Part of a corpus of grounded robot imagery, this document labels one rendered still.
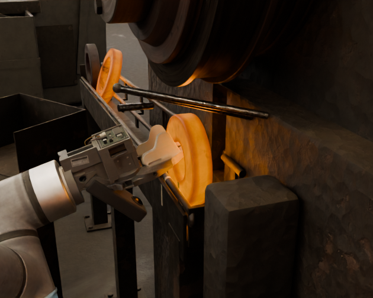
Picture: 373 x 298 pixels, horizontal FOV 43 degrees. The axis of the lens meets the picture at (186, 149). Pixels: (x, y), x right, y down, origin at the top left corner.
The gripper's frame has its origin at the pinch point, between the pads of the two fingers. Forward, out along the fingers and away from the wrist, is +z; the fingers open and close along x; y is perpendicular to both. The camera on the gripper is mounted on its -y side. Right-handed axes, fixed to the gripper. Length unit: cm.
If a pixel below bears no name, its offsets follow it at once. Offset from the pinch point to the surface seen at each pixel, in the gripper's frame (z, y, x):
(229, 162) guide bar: 4.4, -1.2, -7.5
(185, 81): 0.3, 15.1, -10.7
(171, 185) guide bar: -4.8, -3.7, -3.1
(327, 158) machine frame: 8.4, 7.8, -30.0
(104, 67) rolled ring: 0, -6, 94
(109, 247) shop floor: -23, -73, 89
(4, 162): -35, -7, 44
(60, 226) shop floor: -40, -69, 111
